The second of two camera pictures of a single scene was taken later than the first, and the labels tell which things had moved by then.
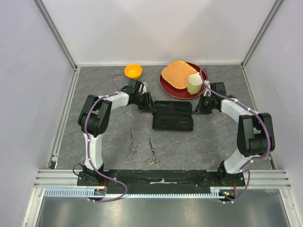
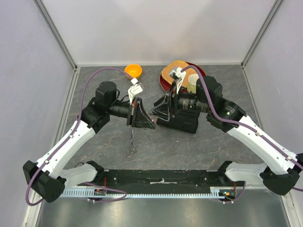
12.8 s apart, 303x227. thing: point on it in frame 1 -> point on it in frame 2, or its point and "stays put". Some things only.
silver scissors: x=154 y=159 -> x=155 y=120
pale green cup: x=194 y=83 stays put
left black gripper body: x=145 y=101 -> x=131 y=113
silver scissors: x=132 y=150 stays put
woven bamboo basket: x=177 y=73 stays put
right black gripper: x=200 y=109 -> x=161 y=111
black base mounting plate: x=161 y=178 stays put
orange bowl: x=133 y=71 stays put
